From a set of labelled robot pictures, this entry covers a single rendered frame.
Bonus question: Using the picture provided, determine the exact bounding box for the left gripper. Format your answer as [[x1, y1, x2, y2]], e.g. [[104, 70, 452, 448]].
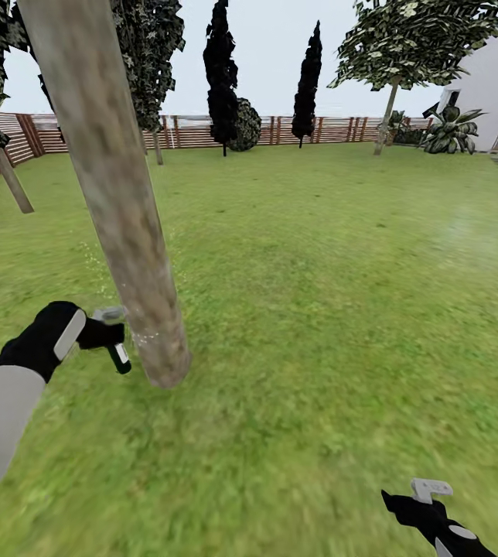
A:
[[79, 323, 125, 350]]

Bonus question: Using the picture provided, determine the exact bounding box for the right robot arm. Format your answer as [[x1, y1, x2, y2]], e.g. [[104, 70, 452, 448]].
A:
[[381, 477, 496, 557]]

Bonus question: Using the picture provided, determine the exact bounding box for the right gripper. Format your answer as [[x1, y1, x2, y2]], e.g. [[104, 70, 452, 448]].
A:
[[381, 490, 447, 535]]

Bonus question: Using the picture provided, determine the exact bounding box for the pesticide atomizer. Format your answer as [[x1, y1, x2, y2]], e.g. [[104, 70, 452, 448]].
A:
[[108, 343, 131, 374]]

